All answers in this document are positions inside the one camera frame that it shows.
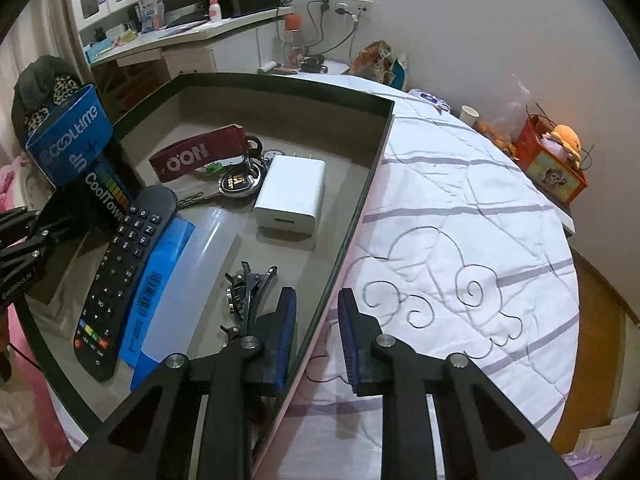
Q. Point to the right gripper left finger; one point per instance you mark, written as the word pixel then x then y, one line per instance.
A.
pixel 195 413

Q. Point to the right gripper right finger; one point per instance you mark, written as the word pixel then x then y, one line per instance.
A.
pixel 442 418

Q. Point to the pink storage box tray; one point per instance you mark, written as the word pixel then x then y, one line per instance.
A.
pixel 325 119

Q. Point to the blue and black tumbler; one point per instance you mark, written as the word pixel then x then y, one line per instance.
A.
pixel 76 149

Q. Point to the black remote control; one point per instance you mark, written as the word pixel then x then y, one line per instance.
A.
pixel 103 317

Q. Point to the black hair clip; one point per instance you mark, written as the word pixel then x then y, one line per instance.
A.
pixel 245 291

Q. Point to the translucent tube blue cap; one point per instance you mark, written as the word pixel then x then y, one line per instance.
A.
pixel 186 293

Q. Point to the black office chair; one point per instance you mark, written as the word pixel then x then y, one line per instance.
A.
pixel 41 88

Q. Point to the white charger adapter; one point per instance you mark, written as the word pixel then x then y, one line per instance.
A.
pixel 290 198

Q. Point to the red decorated gift box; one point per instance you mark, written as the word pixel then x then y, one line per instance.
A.
pixel 556 178

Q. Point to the white pink lotion bottle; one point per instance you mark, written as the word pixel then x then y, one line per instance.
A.
pixel 214 11

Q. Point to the white desk with drawers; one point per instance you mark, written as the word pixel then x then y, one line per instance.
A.
pixel 233 45

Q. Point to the orange plush toy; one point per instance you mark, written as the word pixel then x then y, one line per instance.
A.
pixel 564 143

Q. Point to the white paper cup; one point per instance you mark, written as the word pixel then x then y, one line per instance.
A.
pixel 469 115

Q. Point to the wet wipes pack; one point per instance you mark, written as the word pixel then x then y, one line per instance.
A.
pixel 439 104

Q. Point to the bottle with red cap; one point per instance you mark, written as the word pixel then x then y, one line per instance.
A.
pixel 293 40

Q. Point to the white bedside table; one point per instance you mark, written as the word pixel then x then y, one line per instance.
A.
pixel 308 66

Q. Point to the snack bag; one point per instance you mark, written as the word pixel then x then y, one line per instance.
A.
pixel 374 62

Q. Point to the red lanyard keychain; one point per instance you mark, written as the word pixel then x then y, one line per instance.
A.
pixel 183 157

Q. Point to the white wall power strip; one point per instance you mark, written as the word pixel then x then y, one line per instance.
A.
pixel 357 7

